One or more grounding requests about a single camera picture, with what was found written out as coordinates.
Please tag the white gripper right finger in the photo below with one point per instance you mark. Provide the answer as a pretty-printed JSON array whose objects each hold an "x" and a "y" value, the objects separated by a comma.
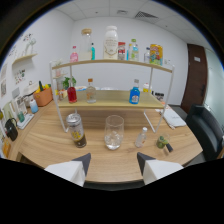
[{"x": 155, "y": 168}]

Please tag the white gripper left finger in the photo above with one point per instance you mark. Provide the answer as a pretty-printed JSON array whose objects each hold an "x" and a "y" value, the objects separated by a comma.
[{"x": 75, "y": 170}]

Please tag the glass bowl of limes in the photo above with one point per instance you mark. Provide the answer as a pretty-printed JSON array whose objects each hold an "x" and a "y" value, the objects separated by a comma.
[{"x": 162, "y": 142}]

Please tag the clear bottle white label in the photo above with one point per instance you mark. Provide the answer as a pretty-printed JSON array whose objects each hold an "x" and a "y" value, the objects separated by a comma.
[{"x": 141, "y": 138}]

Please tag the soda water can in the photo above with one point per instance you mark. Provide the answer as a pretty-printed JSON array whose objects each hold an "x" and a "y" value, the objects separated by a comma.
[{"x": 76, "y": 131}]

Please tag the clear drinking glass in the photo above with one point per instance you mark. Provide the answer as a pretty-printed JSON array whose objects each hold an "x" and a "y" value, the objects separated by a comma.
[{"x": 114, "y": 135}]

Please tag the white folded cloth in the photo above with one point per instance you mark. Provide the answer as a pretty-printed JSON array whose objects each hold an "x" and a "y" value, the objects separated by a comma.
[{"x": 173, "y": 119}]

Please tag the black chair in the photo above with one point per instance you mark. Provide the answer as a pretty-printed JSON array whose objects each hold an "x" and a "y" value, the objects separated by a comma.
[{"x": 205, "y": 130}]

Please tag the white tray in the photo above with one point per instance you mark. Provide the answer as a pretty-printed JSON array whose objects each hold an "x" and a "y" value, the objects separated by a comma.
[{"x": 26, "y": 121}]

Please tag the dark lid spice jar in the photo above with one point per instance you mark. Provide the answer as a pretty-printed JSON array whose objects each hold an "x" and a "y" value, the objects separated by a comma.
[
  {"x": 162, "y": 97},
  {"x": 158, "y": 96}
]

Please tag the black kettle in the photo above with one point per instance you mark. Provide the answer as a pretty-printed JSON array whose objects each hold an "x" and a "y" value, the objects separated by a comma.
[{"x": 11, "y": 130}]

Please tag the red liquid bottle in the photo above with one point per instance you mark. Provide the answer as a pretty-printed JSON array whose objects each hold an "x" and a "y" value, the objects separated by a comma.
[{"x": 72, "y": 95}]

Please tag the blue liquid bottle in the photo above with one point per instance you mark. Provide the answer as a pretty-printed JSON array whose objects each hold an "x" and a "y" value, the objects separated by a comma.
[{"x": 134, "y": 96}]

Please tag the pale blue plastic bottle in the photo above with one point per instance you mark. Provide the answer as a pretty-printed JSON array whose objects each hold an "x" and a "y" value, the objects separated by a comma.
[{"x": 34, "y": 106}]

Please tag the clear bottle orange cap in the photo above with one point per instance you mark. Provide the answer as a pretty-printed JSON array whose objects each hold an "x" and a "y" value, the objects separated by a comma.
[{"x": 91, "y": 94}]

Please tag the orange basket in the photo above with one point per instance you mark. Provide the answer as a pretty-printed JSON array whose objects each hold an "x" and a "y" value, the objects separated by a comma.
[{"x": 43, "y": 97}]

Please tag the white wooden two-tier rack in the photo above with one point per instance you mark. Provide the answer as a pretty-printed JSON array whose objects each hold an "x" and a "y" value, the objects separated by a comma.
[{"x": 110, "y": 99}]

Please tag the green potted plant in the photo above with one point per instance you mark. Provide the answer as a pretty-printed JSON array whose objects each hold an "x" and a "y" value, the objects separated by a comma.
[{"x": 69, "y": 81}]

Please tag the brown door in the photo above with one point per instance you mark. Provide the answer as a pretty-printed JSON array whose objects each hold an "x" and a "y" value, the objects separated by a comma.
[{"x": 195, "y": 80}]

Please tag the clear bottle blue cap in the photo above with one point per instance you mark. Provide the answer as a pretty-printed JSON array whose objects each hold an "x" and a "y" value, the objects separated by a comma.
[{"x": 147, "y": 56}]

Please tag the yellow cartoon can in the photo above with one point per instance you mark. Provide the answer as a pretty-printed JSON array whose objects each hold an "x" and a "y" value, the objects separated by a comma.
[{"x": 156, "y": 55}]

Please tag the small pink bottle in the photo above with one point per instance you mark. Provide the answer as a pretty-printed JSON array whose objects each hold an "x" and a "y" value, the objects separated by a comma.
[{"x": 74, "y": 56}]

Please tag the white door sign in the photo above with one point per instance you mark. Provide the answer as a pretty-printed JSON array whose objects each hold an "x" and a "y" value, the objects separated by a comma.
[{"x": 197, "y": 59}]

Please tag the small light blue bottle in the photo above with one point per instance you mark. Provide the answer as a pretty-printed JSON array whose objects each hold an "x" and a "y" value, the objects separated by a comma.
[{"x": 128, "y": 53}]

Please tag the clear bottle green cap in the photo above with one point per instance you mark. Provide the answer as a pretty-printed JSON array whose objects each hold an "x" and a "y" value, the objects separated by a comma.
[{"x": 135, "y": 51}]

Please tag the small teal bottle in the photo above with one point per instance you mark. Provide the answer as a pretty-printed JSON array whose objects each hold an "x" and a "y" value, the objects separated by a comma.
[{"x": 93, "y": 51}]

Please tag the glass jar cork lid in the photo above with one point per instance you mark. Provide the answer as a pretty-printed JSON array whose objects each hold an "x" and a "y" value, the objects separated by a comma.
[{"x": 85, "y": 43}]

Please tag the large white bottle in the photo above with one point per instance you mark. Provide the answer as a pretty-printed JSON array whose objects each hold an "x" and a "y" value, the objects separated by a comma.
[{"x": 110, "y": 45}]

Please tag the white ornament figure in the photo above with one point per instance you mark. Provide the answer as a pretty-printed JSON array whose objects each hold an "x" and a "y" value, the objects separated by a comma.
[{"x": 30, "y": 43}]

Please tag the large ceiling air vent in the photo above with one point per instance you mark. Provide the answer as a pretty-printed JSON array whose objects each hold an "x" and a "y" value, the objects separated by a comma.
[{"x": 145, "y": 14}]

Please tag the small ceiling vent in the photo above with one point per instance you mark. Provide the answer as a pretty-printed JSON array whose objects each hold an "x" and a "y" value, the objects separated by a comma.
[{"x": 122, "y": 12}]

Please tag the white picture frame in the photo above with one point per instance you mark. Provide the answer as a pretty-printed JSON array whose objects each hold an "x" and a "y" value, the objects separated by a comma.
[{"x": 22, "y": 106}]

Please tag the wall photo cluster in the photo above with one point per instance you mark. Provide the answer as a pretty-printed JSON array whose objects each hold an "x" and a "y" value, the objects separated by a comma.
[{"x": 20, "y": 76}]

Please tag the wooden wall shelf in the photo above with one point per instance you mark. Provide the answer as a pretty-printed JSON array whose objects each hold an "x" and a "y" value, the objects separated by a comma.
[{"x": 24, "y": 59}]

